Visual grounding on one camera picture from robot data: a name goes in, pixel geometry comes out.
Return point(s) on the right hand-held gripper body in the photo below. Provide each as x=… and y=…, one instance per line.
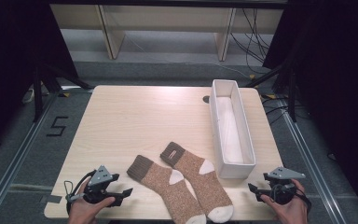
x=281, y=186

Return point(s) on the brown and white sock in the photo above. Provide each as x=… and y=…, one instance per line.
x=167, y=186
x=203, y=183

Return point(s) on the person's right hand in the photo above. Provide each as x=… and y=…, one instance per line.
x=287, y=213

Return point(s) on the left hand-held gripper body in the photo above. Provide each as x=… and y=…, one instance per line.
x=101, y=177

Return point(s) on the black tape floor mark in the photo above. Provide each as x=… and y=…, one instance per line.
x=57, y=126

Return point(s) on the beige wooden shelf unit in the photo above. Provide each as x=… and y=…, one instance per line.
x=167, y=17

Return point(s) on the grey tape piece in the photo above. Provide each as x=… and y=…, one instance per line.
x=51, y=199

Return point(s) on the black metal stand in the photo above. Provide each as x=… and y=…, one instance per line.
x=38, y=93
x=292, y=93

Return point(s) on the black curtain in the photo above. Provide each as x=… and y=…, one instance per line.
x=338, y=77
x=9, y=62

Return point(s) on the white rectangular box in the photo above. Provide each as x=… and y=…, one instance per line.
x=230, y=133

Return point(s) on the person's left hand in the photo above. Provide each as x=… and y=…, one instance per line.
x=84, y=211

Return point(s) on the metal floor rail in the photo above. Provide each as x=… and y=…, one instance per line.
x=307, y=161
x=15, y=155

